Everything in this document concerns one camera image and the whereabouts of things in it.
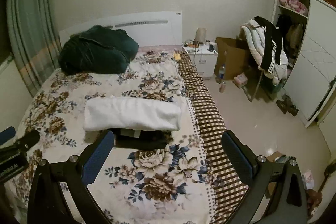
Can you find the brown checkered blanket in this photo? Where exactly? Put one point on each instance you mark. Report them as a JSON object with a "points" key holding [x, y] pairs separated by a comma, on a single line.
{"points": [[223, 183]]}

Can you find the large open cardboard box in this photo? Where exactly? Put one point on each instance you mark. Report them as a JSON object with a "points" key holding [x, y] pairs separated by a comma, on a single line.
{"points": [[233, 54]]}

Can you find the pink folded quilt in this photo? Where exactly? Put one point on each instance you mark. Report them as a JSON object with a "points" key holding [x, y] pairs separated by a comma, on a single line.
{"points": [[294, 5]]}

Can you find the folded black white garment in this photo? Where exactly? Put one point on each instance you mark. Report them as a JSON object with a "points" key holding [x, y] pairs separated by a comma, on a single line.
{"points": [[141, 140]]}

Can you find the pink tissue pack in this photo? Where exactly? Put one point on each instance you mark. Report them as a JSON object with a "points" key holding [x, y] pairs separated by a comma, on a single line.
{"points": [[240, 80]]}

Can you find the white bed headboard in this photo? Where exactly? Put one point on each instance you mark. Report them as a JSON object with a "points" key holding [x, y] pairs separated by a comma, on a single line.
{"points": [[162, 28]]}

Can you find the plastic water bottle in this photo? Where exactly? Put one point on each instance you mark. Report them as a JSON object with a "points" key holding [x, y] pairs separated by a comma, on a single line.
{"points": [[221, 74]]}

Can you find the dark green velvet duvet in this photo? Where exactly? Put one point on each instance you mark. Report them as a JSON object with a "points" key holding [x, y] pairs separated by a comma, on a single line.
{"points": [[98, 50]]}

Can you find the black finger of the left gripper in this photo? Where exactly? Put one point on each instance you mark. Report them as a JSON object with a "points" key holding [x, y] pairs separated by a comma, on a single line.
{"points": [[26, 142]]}

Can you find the white knit sweater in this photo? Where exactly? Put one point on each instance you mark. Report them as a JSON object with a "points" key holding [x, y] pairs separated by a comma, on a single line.
{"points": [[131, 113]]}

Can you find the beige cylindrical lamp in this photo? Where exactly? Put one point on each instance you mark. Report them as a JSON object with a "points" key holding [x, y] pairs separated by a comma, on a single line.
{"points": [[200, 35]]}

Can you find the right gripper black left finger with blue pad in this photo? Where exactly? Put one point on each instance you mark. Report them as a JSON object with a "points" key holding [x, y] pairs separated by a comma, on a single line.
{"points": [[47, 203]]}

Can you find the white wardrobe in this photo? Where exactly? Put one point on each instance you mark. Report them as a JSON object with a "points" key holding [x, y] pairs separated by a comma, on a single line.
{"points": [[311, 82]]}

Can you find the green curtain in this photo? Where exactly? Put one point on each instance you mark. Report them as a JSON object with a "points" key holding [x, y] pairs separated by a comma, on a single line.
{"points": [[34, 40]]}

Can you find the black jacket white stripes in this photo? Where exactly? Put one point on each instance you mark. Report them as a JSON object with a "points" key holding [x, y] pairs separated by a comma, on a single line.
{"points": [[273, 44]]}

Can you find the white bedside table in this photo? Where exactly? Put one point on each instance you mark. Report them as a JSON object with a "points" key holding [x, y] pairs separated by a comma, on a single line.
{"points": [[203, 59]]}

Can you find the dark shoes pair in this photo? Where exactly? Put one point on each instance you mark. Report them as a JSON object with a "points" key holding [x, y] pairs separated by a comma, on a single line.
{"points": [[286, 105]]}

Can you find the small glass jar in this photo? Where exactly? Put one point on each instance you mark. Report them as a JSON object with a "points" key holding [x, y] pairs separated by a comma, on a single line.
{"points": [[222, 87]]}

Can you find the yellow object on bed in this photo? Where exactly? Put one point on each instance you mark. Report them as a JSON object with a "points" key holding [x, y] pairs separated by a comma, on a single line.
{"points": [[177, 56]]}

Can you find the small cardboard box with clothes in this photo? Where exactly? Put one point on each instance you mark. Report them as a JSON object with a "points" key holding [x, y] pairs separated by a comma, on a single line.
{"points": [[278, 157]]}

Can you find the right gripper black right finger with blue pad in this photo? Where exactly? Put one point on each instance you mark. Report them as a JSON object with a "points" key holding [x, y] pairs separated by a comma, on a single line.
{"points": [[287, 202]]}

